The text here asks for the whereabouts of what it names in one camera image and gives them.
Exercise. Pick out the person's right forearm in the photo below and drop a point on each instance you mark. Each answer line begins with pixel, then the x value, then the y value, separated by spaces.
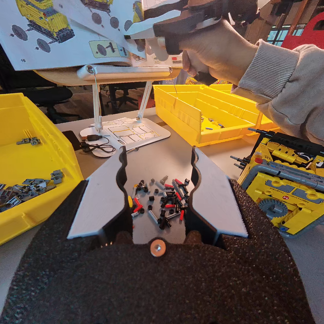
pixel 291 88

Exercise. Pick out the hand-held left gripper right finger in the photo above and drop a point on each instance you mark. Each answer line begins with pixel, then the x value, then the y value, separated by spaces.
pixel 217 202

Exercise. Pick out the yellow toy brick vehicle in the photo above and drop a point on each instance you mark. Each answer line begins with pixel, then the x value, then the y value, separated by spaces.
pixel 278 184

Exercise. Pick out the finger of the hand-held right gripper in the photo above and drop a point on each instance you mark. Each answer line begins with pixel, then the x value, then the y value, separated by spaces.
pixel 164 5
pixel 141 31

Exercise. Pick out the yellow plastic bin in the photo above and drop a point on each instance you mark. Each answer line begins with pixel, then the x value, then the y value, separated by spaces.
pixel 177 114
pixel 268 124
pixel 25 162

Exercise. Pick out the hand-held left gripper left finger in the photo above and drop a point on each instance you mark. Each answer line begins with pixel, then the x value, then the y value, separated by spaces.
pixel 98 202

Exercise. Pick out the instruction booklet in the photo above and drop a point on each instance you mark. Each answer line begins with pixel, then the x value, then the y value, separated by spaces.
pixel 63 30

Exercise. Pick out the clear pen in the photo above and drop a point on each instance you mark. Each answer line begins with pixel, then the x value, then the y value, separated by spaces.
pixel 133 150

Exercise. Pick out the black flat device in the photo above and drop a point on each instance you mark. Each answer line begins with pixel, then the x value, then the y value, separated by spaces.
pixel 70 140

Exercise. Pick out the pile of small brick pins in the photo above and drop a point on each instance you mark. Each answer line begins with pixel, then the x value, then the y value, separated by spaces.
pixel 167 197

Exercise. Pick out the person's right hand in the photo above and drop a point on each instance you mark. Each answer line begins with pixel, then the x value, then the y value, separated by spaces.
pixel 217 50

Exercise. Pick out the white desk stand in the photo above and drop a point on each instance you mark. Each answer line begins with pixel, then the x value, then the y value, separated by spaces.
pixel 126 73

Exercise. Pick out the white printed sheet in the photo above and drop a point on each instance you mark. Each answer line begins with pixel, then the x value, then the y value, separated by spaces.
pixel 134 131

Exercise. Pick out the scattered small mixed brick parts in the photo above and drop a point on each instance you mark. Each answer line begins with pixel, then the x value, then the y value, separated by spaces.
pixel 212 123

